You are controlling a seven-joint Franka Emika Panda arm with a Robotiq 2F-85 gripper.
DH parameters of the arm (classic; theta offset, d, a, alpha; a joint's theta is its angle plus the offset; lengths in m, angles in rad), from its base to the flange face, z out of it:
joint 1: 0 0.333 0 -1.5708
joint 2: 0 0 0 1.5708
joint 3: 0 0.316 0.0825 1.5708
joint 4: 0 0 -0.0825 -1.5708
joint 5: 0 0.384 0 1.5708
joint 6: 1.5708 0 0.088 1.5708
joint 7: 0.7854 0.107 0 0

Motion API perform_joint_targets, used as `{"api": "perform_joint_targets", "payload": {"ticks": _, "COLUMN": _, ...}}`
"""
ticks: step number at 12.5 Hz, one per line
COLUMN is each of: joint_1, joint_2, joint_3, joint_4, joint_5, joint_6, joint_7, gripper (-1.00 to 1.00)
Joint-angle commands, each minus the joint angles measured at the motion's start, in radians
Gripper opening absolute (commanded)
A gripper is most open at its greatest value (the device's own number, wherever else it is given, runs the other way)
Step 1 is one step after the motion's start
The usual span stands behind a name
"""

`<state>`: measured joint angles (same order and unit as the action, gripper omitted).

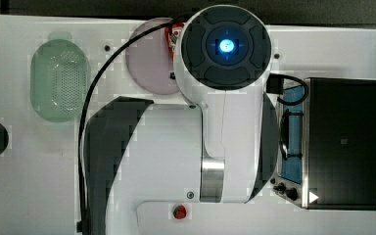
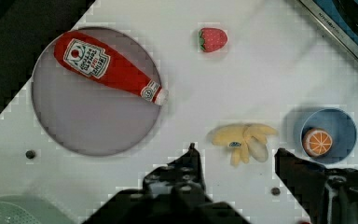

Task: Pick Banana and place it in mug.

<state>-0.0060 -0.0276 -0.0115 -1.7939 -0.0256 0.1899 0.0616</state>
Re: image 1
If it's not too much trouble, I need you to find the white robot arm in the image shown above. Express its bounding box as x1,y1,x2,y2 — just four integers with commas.
80,5,277,235

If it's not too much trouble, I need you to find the lilac round plate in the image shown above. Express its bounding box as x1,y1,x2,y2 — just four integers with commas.
125,28,179,95

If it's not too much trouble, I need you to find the red ketchup bottle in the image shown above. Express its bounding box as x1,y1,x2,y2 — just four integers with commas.
164,23,184,60

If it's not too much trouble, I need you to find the small dark red strawberry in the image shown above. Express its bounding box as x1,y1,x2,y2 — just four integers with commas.
172,205,187,220

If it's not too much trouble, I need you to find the green perforated colander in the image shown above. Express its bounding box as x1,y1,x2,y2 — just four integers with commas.
30,31,91,122

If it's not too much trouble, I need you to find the black toaster oven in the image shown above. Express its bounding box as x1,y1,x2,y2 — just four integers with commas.
270,77,376,211

